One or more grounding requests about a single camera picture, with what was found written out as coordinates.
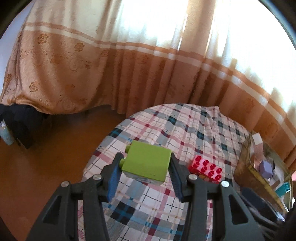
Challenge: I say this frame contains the purple small box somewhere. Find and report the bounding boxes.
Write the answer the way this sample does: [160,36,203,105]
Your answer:
[259,160,273,179]

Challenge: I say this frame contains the red building block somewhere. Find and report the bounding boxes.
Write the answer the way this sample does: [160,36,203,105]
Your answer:
[188,155,223,183]

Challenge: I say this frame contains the orange cream patterned curtain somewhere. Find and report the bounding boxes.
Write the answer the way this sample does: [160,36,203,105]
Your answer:
[1,1,295,170]

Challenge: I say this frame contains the green building block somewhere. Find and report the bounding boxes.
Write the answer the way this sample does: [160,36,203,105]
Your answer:
[119,141,171,186]

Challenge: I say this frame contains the copper rectangular box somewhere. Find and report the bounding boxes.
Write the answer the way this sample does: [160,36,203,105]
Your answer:
[250,154,264,171]

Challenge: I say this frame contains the plaid tablecloth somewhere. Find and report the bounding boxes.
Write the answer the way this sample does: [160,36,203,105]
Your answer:
[83,103,249,240]

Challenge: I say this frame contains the light blue bottle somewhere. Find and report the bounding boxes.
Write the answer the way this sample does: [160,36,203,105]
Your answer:
[0,120,14,146]

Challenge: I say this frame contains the white red carton box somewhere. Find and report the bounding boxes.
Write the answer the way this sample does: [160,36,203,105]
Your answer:
[252,133,264,161]

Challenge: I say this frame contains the dark furniture under curtain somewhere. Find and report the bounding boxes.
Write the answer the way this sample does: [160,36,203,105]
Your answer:
[1,104,50,149]

